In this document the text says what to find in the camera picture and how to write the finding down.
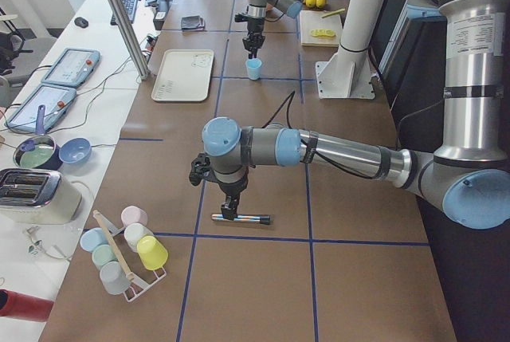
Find blue cup on rack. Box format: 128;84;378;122
80;227;108;253

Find teach pendant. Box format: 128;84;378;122
5;84;77;134
41;48;101;88

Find wooden cutting board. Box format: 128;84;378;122
299;10;343;47

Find grey folded cloth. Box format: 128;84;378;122
180;15;206;32

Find blue bowl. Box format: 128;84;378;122
59;138;92;165

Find pink cup on rack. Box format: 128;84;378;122
120;206;148;227

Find black computer mouse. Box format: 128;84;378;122
74;17;88;29

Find teach pendant near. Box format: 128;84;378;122
5;84;77;134

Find teach pendant far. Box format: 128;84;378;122
41;48;101;88

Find steel muddler black tip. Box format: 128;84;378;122
211;214;271;225

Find lemon slices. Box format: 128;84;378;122
310;29;336;38

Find grey cup on rack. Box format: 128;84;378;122
100;261;131;295

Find yellow plastic knife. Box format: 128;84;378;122
321;8;346;18

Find white cup on rack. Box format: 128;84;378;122
124;222;154;253

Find light blue plastic cup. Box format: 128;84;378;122
245;57;263;81

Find red bottle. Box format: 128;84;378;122
1;289;54;322

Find black keyboard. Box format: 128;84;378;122
121;0;138;23

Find blue saucepan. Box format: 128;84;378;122
13;104;63;171

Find aluminium frame post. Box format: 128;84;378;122
108;0;150;81

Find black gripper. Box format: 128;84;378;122
218;176;248;221
241;15;265;59

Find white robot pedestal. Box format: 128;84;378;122
316;0;384;99

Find cream bear tray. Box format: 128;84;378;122
151;49;214;103

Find green cup on rack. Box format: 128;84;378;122
92;244;117;270

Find white cup rack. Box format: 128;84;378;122
92;210;167;303

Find yellow cup on rack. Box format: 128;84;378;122
136;235;169;271

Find cream toaster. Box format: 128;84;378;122
1;168;82;225

